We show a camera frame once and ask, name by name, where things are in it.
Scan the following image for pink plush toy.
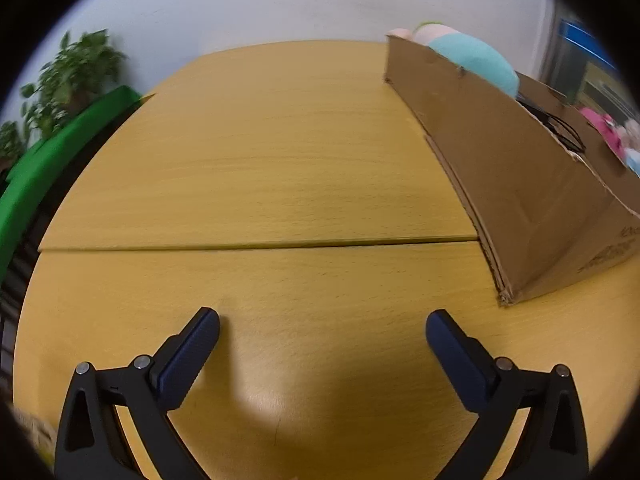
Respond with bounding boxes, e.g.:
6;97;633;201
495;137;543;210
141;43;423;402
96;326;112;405
580;106;633;163

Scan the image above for blue door sign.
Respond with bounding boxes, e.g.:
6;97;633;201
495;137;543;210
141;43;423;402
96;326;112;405
560;19;618;68

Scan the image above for wooden desktop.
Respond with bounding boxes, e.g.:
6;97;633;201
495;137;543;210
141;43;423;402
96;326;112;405
12;40;640;480

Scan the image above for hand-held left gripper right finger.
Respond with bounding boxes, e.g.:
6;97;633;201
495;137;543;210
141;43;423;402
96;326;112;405
425;310;590;480

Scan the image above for green curved board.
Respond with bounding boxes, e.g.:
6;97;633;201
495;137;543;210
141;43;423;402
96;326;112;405
0;85;143;256

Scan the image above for potted green plant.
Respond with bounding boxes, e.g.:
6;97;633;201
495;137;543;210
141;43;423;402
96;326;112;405
0;30;128;161

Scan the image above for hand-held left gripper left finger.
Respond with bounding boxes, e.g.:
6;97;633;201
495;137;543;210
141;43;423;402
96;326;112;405
55;306;222;480

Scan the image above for black cable in box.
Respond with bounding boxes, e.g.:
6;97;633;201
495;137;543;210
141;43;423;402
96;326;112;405
517;92;586;156

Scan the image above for glass door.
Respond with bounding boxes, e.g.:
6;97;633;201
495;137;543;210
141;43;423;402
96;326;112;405
540;0;640;121

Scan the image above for pig plush toy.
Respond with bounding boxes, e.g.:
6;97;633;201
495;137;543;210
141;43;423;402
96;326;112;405
387;21;521;98

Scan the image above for cardboard box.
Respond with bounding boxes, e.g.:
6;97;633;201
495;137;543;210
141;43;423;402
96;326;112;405
384;35;640;307

